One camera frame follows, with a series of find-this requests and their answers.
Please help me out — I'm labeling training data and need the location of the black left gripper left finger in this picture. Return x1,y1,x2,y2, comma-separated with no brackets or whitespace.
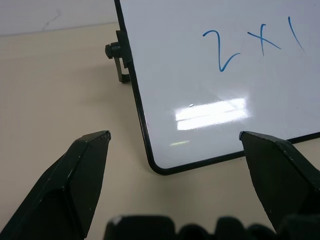
0,130,112,240

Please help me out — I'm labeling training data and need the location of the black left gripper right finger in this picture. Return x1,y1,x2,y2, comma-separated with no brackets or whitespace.
238,130,320,235

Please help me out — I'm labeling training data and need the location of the black-framed whiteboard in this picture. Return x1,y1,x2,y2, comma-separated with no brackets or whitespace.
113,0,320,176

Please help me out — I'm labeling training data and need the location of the black whiteboard stand bracket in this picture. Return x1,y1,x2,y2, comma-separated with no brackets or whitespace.
104,30,133,84

